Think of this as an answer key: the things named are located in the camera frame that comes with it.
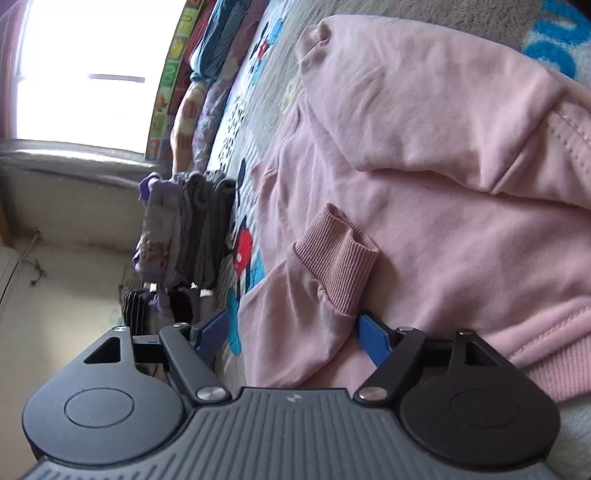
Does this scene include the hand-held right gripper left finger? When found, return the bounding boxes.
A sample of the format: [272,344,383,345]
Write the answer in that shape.
[82,308,232,408]

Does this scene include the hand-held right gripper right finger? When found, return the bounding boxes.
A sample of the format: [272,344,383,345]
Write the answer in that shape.
[353,313,511,408]

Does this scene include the pink sweatshirt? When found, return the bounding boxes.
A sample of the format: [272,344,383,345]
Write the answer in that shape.
[237,13,591,403]

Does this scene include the folded clothes stack striped top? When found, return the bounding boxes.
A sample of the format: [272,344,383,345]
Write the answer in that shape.
[121,285,197,335]

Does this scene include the folded clothes stack purple top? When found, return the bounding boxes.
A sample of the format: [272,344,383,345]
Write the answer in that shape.
[131,170,239,291]

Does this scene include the yellow printed pillow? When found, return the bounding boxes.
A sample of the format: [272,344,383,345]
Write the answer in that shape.
[169,79,206,177]

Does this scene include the white lace curtain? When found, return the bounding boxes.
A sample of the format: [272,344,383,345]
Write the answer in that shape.
[0,137,169,190]

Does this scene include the purple printed pillow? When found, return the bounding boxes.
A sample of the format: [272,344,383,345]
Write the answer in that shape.
[190,65,245,172]

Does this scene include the cartoon mouse printed blanket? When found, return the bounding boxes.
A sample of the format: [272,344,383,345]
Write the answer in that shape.
[203,0,591,462]

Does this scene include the colourful alphabet headboard mat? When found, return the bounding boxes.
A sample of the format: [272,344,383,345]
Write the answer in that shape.
[144,0,208,163]

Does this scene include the bright window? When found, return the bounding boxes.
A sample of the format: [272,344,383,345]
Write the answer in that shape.
[16,0,188,155]

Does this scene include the blue folded pillow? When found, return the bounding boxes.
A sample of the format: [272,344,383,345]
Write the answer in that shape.
[188,0,254,86]

